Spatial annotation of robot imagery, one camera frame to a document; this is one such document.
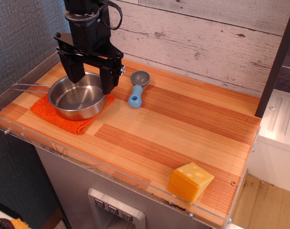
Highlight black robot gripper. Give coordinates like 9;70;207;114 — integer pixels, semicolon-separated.
54;19;124;94

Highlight yellow cheese wedge toy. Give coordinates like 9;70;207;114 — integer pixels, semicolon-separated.
167;162;215;203

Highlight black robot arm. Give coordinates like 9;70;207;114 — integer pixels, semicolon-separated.
54;0;124;95

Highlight stainless steel pot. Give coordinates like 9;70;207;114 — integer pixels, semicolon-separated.
10;72;107;121

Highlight blue grey toy scoop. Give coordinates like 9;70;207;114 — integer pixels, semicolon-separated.
128;71;151;108

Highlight orange folded cloth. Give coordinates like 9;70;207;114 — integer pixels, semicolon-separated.
30;93;116;135

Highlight clear acrylic table guard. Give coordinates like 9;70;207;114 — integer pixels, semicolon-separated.
0;60;260;229

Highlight grey toy fridge cabinet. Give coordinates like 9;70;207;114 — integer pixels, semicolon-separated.
36;147;209;229

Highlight silver dispenser panel with buttons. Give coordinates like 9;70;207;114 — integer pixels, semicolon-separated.
88;187;146;229

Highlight orange black object bottom left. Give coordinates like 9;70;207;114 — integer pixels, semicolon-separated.
0;218;30;229

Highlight white toy sink counter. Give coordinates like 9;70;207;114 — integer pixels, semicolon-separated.
247;90;290;191

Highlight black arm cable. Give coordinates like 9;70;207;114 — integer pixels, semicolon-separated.
97;0;124;31

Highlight dark right frame post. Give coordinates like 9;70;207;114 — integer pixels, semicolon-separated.
255;17;290;118

